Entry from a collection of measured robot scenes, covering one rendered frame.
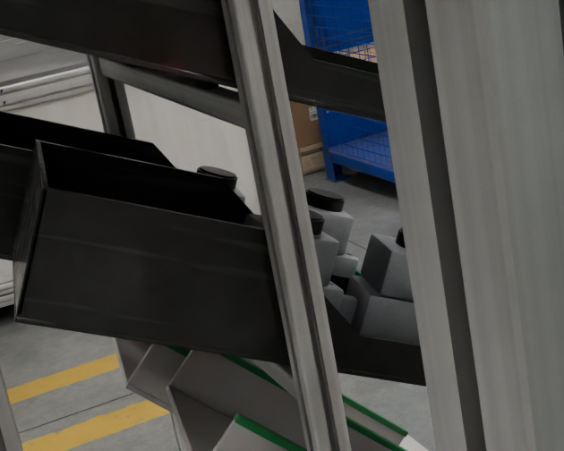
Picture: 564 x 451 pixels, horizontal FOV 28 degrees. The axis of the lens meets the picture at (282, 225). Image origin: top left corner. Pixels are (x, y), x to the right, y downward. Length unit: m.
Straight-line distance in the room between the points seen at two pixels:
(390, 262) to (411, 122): 0.54
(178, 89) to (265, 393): 0.23
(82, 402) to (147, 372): 2.90
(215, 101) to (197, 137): 3.94
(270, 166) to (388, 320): 0.18
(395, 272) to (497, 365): 0.54
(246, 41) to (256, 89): 0.02
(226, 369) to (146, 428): 2.64
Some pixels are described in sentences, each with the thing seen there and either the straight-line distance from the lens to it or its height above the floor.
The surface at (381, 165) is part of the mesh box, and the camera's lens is 5.03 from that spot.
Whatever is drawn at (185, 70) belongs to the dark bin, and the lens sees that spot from 0.58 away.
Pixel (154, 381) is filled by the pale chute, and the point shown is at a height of 1.18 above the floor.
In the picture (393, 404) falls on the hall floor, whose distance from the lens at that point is 3.25.
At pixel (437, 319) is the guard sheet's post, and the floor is 1.44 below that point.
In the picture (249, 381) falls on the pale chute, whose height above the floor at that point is 1.18.
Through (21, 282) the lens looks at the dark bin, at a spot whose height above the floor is 1.32.
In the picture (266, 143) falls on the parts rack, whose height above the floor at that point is 1.38.
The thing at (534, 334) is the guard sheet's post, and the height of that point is 1.44.
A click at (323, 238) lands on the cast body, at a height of 1.29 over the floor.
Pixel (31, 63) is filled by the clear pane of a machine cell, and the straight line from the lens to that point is 4.36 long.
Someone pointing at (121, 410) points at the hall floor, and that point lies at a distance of 3.56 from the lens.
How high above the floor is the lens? 1.51
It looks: 18 degrees down
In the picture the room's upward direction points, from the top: 11 degrees counter-clockwise
